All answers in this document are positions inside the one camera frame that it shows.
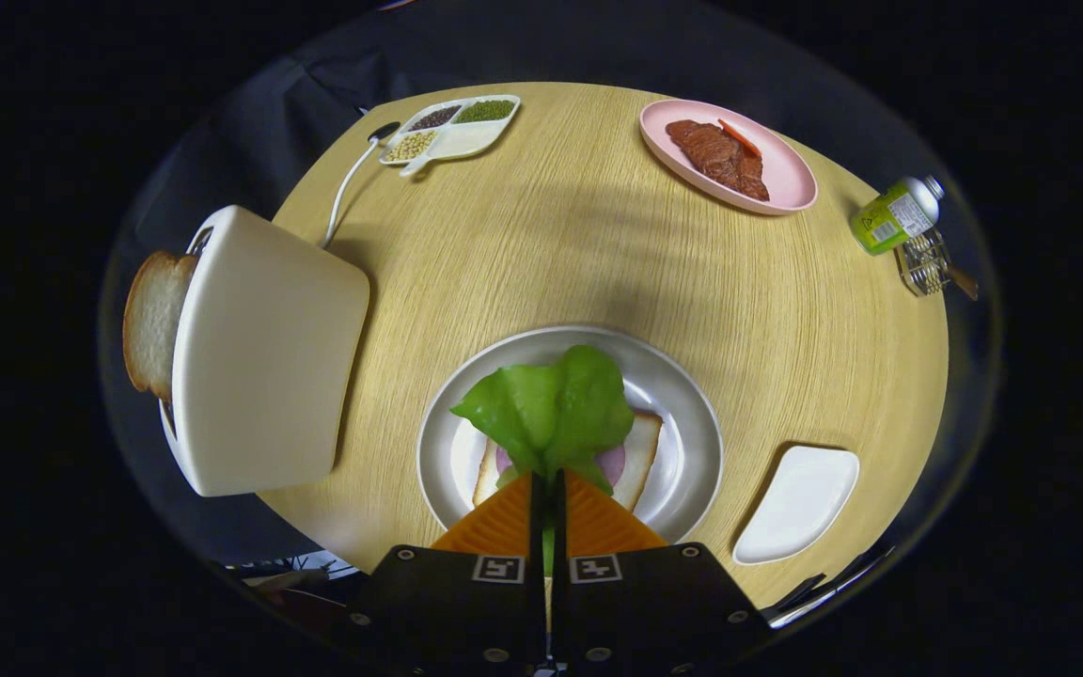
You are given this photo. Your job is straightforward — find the small white square plate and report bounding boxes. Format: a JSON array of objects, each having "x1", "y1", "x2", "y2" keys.
[{"x1": 732, "y1": 445, "x2": 860, "y2": 566}]

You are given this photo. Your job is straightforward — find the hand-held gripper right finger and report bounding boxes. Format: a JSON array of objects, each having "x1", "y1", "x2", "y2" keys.
[{"x1": 553, "y1": 469, "x2": 774, "y2": 677}]

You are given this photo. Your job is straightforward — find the silver bottle with green label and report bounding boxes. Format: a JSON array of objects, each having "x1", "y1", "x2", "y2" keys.
[{"x1": 850, "y1": 175, "x2": 945, "y2": 257}]

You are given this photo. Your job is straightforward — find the plain toast bread slice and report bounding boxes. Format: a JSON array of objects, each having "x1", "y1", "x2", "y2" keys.
[{"x1": 122, "y1": 250, "x2": 199, "y2": 403}]

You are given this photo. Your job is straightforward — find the white toaster cable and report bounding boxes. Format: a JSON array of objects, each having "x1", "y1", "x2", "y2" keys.
[{"x1": 321, "y1": 139, "x2": 383, "y2": 250}]

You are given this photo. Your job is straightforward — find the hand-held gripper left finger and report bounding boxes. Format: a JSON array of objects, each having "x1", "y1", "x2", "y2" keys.
[{"x1": 344, "y1": 472, "x2": 548, "y2": 677}]

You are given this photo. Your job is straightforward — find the green lettuce leaf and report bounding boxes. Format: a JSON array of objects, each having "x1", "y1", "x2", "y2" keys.
[{"x1": 450, "y1": 344, "x2": 636, "y2": 576}]

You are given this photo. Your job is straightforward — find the red sausage slice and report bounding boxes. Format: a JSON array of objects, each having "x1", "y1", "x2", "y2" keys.
[{"x1": 718, "y1": 119, "x2": 761, "y2": 157}]

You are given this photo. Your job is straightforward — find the white toaster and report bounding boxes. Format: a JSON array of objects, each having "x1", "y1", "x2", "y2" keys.
[{"x1": 161, "y1": 205, "x2": 371, "y2": 497}]

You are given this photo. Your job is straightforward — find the round grey plate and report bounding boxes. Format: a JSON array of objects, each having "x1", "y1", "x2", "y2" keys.
[{"x1": 416, "y1": 325, "x2": 724, "y2": 544}]

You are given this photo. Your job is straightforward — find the black backdrop cloth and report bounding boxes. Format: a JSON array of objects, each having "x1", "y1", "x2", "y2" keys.
[{"x1": 100, "y1": 0, "x2": 984, "y2": 575}]

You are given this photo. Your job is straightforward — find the white divided bean dish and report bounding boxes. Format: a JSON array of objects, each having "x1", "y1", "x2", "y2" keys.
[{"x1": 379, "y1": 94, "x2": 522, "y2": 178}]

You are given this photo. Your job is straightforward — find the bread slice under ham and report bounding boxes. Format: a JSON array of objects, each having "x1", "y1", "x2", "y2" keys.
[{"x1": 473, "y1": 409, "x2": 664, "y2": 513}]

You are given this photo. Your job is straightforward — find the brown meat slices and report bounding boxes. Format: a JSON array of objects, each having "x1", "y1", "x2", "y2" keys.
[{"x1": 665, "y1": 118, "x2": 771, "y2": 202}]

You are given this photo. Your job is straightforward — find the pink plate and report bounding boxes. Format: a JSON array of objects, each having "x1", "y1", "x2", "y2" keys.
[{"x1": 639, "y1": 99, "x2": 819, "y2": 216}]

